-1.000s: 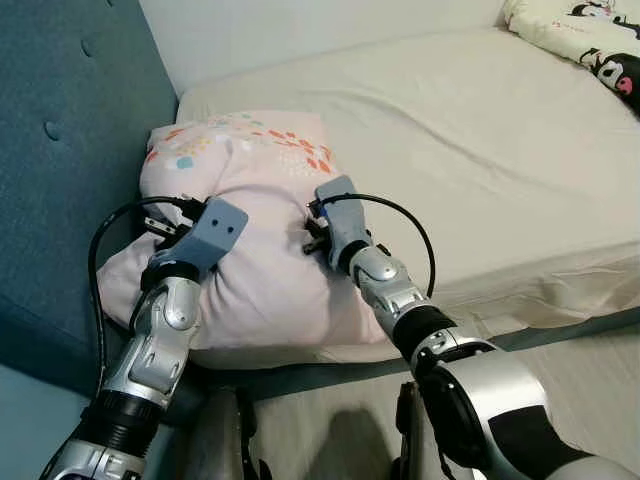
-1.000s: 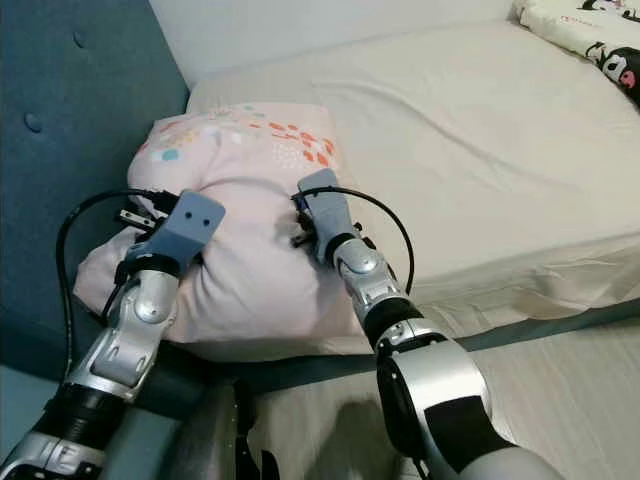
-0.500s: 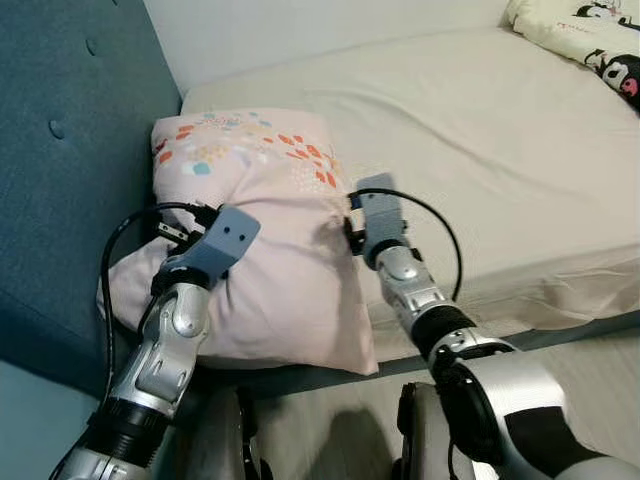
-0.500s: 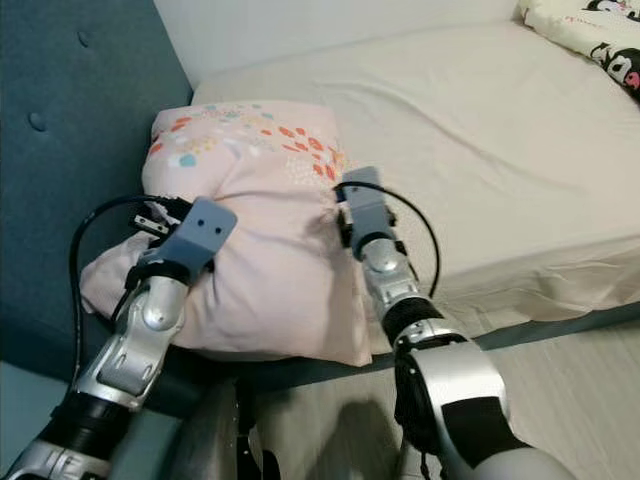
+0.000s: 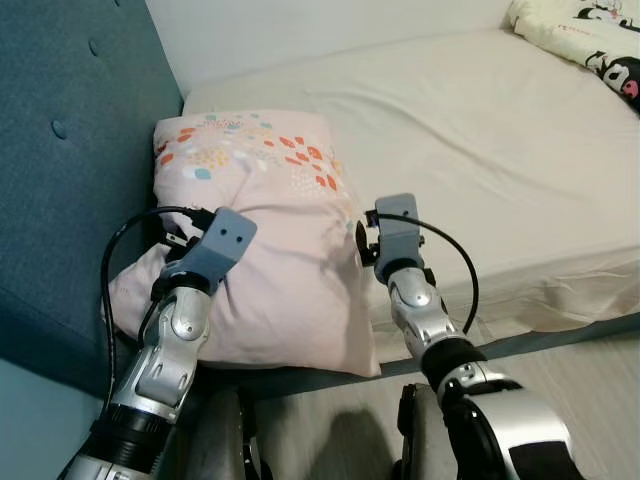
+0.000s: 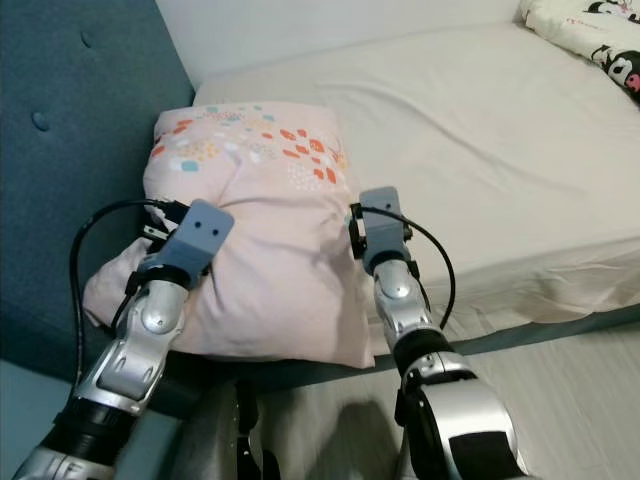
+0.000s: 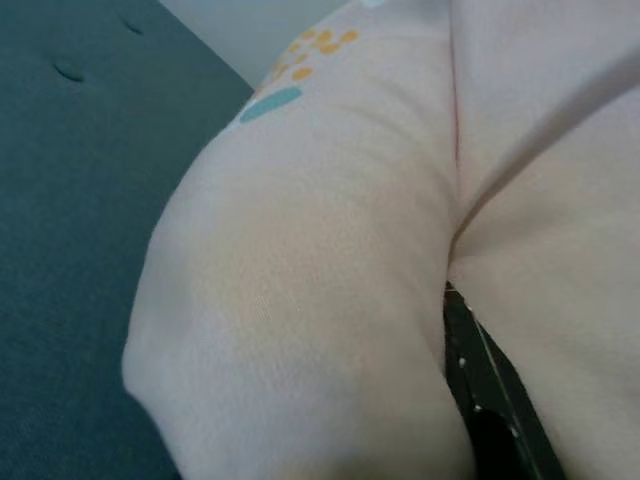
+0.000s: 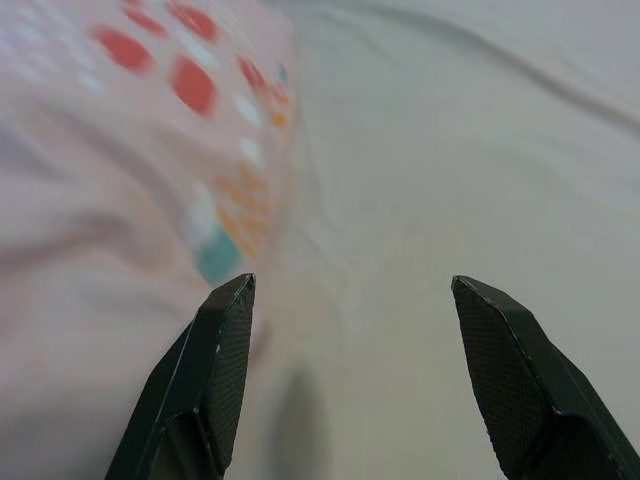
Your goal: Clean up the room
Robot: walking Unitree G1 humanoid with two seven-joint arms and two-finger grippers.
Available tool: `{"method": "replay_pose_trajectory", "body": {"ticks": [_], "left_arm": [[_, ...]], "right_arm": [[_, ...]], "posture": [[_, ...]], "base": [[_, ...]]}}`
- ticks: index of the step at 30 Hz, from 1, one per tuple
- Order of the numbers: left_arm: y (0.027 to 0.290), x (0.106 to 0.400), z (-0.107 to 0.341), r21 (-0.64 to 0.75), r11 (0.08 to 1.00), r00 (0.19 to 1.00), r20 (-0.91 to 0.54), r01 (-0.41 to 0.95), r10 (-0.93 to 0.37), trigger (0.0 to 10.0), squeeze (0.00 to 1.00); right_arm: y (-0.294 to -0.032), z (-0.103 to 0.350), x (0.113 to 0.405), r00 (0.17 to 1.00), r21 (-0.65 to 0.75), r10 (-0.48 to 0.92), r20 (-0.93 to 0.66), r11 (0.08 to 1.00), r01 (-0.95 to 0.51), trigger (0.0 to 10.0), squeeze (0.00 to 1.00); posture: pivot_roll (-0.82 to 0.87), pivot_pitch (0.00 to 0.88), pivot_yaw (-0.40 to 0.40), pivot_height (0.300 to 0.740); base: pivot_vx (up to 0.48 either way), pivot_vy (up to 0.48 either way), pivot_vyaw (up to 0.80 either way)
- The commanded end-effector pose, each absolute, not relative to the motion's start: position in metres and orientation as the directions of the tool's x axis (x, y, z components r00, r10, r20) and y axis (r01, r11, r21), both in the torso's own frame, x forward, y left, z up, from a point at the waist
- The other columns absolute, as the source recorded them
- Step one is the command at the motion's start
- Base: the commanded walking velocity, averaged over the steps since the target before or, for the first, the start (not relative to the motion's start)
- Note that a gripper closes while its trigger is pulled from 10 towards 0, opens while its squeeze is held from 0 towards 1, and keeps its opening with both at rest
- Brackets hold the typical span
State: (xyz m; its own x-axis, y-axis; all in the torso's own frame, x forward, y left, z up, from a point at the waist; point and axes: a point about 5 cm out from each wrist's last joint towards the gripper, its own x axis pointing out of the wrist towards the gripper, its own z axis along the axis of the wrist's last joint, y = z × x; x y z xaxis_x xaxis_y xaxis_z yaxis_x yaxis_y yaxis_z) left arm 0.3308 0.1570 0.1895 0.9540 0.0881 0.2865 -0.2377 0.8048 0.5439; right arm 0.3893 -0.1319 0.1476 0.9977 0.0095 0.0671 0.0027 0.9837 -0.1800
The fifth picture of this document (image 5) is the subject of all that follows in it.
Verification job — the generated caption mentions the pink patterned pillow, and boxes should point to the pink patterned pillow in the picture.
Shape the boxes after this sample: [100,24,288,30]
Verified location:
[108,110,383,378]

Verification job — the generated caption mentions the beige bed mattress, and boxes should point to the beige bed mattress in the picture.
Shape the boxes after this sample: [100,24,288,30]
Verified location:
[183,27,640,336]

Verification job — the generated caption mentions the teal upholstered headboard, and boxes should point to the teal upholstered headboard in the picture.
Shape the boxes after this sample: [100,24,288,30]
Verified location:
[0,0,186,401]

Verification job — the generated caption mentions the robot left leg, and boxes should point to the robot left leg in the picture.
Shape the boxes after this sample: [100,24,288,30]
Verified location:
[180,385,266,480]

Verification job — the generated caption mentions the cream cartoon print blanket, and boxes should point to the cream cartoon print blanket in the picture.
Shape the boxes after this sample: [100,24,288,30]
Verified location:
[505,0,640,111]

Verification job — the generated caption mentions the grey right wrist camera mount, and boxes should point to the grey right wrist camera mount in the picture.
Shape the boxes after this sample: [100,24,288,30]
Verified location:
[370,193,426,271]

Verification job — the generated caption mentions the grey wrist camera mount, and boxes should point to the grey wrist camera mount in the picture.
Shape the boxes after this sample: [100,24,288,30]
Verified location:
[370,193,426,271]
[160,207,258,293]

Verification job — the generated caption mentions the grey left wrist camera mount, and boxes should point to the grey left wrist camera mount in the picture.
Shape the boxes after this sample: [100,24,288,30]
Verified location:
[160,207,258,293]

